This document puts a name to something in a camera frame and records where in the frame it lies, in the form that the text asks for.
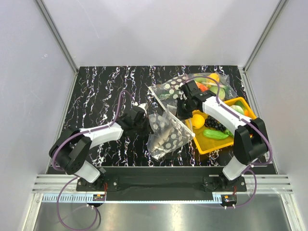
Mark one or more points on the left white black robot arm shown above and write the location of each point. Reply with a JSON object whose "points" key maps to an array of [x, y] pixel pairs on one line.
{"points": [[70, 151]]}

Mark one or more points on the yellow plastic tray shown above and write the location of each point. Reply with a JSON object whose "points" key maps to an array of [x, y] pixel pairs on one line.
{"points": [[206, 145]]}

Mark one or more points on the right small connector board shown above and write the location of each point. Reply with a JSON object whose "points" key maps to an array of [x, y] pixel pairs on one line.
{"points": [[229, 199]]}

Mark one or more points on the clear zip bag with lemon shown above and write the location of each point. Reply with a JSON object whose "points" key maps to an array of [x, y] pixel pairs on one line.
{"points": [[180, 137]]}

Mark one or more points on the black fake grape bunch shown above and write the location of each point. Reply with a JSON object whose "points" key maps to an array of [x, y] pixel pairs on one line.
{"points": [[214, 124]]}

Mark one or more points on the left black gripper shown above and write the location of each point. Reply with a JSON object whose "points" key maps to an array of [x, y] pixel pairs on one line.
{"points": [[148, 130]]}

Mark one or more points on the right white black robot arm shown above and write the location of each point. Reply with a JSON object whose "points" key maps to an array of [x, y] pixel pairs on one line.
{"points": [[250, 140]]}

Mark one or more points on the grey fake fish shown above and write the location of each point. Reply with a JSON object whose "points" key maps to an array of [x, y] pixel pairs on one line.
{"points": [[159, 140]]}

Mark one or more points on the yellow fake lemon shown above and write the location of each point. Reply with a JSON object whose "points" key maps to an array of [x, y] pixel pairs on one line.
{"points": [[197, 121]]}

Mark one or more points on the clear bag of fake fruit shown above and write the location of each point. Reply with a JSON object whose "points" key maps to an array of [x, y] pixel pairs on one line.
{"points": [[214, 82]]}

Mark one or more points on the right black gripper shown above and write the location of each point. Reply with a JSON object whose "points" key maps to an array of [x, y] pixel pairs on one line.
{"points": [[180, 114]]}

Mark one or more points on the green fake bok choy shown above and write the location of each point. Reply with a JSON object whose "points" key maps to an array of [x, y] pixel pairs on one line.
{"points": [[239, 107]]}

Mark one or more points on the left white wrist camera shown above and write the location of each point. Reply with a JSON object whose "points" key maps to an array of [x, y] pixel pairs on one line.
{"points": [[143, 106]]}

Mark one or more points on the clear zip bag with mushroom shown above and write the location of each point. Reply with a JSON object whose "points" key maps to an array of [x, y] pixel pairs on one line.
{"points": [[163, 97]]}

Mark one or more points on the slotted white cable duct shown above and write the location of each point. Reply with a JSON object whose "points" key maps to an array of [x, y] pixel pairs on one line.
{"points": [[113, 198]]}

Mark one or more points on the small connector board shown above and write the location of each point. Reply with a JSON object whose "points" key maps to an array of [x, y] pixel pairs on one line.
{"points": [[229, 199], [99, 197]]}

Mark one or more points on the green fake bitter gourd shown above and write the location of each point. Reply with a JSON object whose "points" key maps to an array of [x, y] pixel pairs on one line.
{"points": [[215, 134]]}

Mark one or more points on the left small connector board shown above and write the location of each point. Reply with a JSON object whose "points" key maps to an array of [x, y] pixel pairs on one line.
{"points": [[99, 197]]}

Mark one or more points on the black marble pattern mat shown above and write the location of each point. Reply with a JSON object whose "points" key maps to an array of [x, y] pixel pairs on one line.
{"points": [[94, 100]]}

